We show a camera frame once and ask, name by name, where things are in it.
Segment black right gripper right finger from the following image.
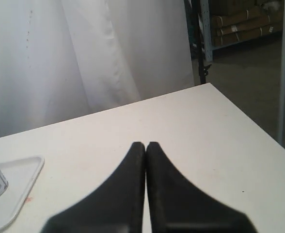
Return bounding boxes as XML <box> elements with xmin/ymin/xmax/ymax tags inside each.
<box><xmin>146</xmin><ymin>142</ymin><xmax>255</xmax><ymax>233</ymax></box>

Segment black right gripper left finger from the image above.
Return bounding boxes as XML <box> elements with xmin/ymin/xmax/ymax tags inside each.
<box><xmin>42</xmin><ymin>142</ymin><xmax>145</xmax><ymax>233</ymax></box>

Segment white plastic tray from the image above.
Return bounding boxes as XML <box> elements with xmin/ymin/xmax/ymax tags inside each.
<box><xmin>0</xmin><ymin>156</ymin><xmax>45</xmax><ymax>231</ymax></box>

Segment white backdrop curtain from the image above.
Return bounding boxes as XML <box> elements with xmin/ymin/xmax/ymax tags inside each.
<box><xmin>0</xmin><ymin>0</ymin><xmax>194</xmax><ymax>137</ymax></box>

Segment black stand pole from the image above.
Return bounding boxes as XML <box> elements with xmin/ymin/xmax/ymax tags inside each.
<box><xmin>184</xmin><ymin>0</ymin><xmax>211</xmax><ymax>84</ymax></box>

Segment cardboard boxes on shelf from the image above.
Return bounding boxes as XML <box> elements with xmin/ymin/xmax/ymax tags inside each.
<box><xmin>210</xmin><ymin>0</ymin><xmax>284</xmax><ymax>47</ymax></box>

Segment blue metal shelf rack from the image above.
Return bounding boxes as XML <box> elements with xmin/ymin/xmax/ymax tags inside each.
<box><xmin>195</xmin><ymin>0</ymin><xmax>284</xmax><ymax>61</ymax></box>

